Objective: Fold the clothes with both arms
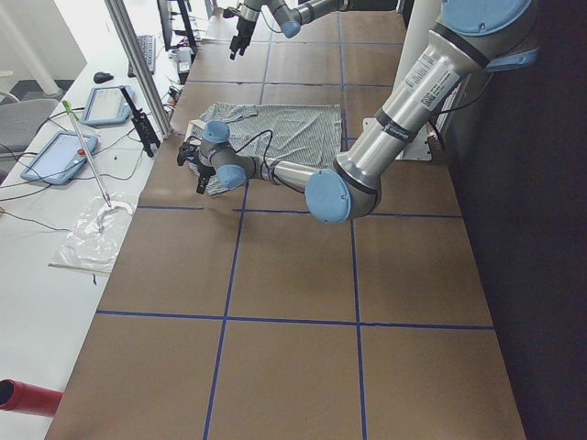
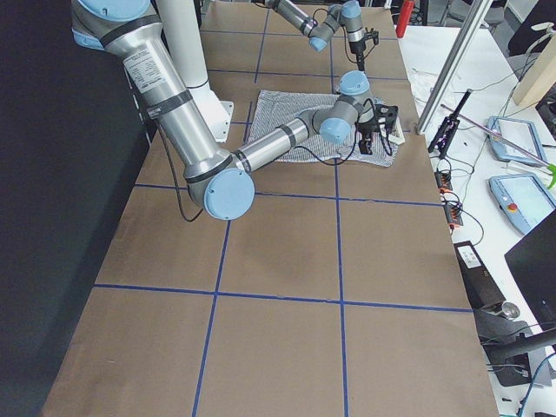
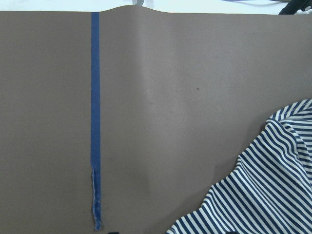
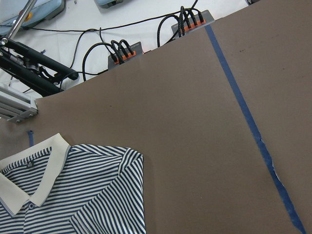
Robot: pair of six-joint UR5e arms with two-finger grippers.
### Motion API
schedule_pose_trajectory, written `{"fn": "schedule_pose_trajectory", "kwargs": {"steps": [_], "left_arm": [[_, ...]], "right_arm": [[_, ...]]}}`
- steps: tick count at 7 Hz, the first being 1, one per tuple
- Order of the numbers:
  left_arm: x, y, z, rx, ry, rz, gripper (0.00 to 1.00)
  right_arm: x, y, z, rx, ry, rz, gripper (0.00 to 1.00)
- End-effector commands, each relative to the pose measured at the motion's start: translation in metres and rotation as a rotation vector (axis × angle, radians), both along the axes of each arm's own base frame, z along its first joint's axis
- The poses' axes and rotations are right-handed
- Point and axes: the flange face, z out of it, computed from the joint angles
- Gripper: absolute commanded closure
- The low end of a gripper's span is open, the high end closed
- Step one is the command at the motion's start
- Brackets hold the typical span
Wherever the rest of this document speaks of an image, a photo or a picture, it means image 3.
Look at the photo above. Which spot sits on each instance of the navy white striped polo shirt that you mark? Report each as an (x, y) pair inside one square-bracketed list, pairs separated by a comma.
[(270, 189)]

